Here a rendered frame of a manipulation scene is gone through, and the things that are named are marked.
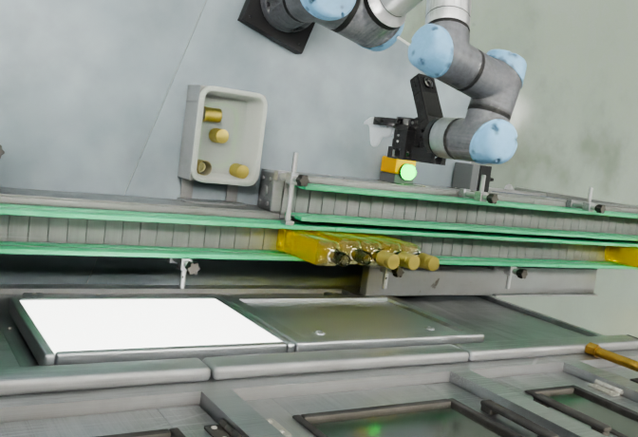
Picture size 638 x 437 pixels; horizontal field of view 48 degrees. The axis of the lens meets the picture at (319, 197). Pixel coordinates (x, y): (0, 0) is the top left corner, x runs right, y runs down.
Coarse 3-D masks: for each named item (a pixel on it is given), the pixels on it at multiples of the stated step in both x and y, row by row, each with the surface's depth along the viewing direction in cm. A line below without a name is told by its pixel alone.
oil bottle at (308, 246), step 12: (276, 240) 174; (288, 240) 169; (300, 240) 164; (312, 240) 160; (324, 240) 159; (288, 252) 169; (300, 252) 164; (312, 252) 159; (324, 252) 157; (324, 264) 157; (336, 264) 159
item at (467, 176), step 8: (456, 168) 217; (464, 168) 213; (472, 168) 211; (480, 168) 212; (488, 168) 214; (456, 176) 216; (464, 176) 213; (472, 176) 211; (480, 176) 213; (488, 176) 214; (456, 184) 216; (464, 184) 213; (472, 184) 211; (488, 184) 215
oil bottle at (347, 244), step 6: (318, 234) 169; (324, 234) 167; (330, 234) 168; (336, 234) 169; (336, 240) 162; (342, 240) 161; (348, 240) 161; (354, 240) 162; (342, 246) 160; (348, 246) 160; (354, 246) 160; (360, 246) 162; (348, 252) 160
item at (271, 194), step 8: (264, 176) 175; (272, 176) 172; (264, 184) 174; (272, 184) 171; (280, 184) 172; (264, 192) 173; (272, 192) 171; (280, 192) 172; (264, 200) 174; (272, 200) 172; (280, 200) 173; (264, 208) 174; (272, 208) 172; (280, 208) 173
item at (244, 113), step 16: (208, 96) 172; (224, 96) 172; (240, 96) 170; (256, 96) 170; (224, 112) 174; (240, 112) 177; (256, 112) 174; (208, 128) 173; (224, 128) 175; (240, 128) 177; (256, 128) 174; (208, 144) 173; (224, 144) 175; (240, 144) 178; (256, 144) 173; (192, 160) 165; (208, 160) 174; (224, 160) 176; (240, 160) 178; (256, 160) 173; (208, 176) 169; (224, 176) 174; (256, 176) 173
